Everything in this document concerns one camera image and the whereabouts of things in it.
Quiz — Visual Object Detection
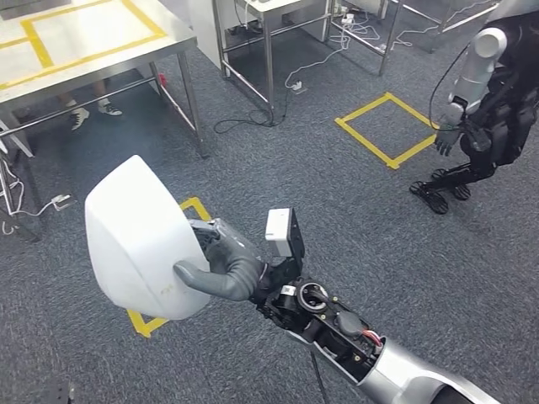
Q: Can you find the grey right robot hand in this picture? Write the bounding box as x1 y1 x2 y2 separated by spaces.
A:
173 217 267 304

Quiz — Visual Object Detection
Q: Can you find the steel workbench table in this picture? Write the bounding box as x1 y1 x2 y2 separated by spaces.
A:
0 0 211 219

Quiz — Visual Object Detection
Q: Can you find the yellow tape on workbench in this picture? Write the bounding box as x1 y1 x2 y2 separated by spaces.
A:
0 0 168 92

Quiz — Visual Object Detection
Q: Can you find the black cable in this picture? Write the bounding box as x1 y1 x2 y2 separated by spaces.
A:
309 349 330 404

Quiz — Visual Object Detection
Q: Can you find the silver and black humanoid robot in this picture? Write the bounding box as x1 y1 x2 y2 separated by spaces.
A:
408 11 539 215

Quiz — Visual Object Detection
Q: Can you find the white plastic car part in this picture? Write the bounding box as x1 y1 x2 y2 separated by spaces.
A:
85 155 211 322

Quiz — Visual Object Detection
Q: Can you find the person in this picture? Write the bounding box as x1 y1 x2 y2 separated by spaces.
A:
57 79 124 133

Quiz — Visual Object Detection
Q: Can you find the steel frame table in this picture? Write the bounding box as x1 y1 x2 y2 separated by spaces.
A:
328 0 502 77
211 0 337 113

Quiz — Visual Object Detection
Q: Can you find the yellow floor tape square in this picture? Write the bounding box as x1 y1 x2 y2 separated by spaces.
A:
334 92 439 171
126 196 212 339

